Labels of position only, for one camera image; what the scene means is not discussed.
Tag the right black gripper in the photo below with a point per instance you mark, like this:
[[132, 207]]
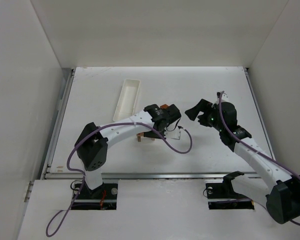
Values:
[[205, 116]]

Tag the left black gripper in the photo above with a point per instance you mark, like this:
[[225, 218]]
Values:
[[158, 132]]

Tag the orange roof wood block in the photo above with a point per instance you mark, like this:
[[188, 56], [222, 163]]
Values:
[[164, 106]]

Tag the white plastic tray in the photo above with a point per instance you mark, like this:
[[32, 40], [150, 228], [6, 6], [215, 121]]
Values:
[[127, 99]]

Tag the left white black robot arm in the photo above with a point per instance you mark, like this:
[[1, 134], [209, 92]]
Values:
[[94, 141]]

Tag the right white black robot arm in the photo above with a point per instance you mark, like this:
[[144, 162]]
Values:
[[279, 193]]

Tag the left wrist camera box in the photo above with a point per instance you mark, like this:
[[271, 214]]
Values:
[[176, 133]]

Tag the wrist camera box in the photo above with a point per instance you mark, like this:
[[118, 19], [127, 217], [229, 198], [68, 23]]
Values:
[[223, 96], [176, 133]]

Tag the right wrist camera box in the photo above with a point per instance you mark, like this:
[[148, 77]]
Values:
[[223, 96]]

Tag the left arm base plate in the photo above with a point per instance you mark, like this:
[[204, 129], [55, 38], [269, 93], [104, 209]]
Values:
[[104, 198]]

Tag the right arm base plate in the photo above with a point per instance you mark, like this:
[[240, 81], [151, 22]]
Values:
[[219, 198]]

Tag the left aluminium rail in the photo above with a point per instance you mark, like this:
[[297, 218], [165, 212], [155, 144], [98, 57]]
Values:
[[56, 122]]

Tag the front aluminium rail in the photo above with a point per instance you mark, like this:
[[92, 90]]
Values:
[[133, 176]]

